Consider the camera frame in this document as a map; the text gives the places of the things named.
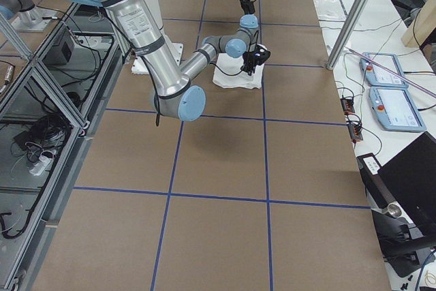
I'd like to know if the clear plastic document sleeve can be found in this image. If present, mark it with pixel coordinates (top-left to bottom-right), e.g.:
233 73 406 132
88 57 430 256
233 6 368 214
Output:
313 0 347 22

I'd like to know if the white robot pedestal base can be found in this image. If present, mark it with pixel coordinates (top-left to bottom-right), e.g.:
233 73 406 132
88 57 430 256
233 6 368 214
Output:
144 0 183 65

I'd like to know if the near blue teach pendant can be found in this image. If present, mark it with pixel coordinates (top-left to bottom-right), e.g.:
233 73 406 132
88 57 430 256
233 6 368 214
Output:
369 87 426 132

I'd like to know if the blue teach pendant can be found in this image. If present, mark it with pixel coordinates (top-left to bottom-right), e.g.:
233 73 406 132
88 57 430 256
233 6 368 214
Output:
360 52 409 89
369 87 426 132

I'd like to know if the orange black electronics board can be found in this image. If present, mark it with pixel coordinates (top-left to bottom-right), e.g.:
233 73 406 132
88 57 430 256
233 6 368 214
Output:
340 96 363 144

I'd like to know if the white long-sleeve printed shirt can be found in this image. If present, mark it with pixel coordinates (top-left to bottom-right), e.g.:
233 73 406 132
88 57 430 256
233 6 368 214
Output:
213 53 264 89

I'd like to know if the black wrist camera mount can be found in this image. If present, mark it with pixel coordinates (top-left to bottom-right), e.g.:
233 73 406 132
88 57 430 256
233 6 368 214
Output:
254 44 271 66

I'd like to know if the far blue teach pendant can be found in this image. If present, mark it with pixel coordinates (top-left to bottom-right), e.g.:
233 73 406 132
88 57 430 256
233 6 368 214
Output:
360 52 409 89

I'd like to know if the black laptop computer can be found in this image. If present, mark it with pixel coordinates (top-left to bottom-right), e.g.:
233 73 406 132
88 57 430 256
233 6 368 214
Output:
357 132 435 235

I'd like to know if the black box under frame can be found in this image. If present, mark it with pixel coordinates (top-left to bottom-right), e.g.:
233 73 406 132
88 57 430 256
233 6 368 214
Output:
43 29 74 65

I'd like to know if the grey aluminium frame post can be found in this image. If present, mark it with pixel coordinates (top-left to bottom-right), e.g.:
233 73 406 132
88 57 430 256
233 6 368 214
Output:
326 0 368 70

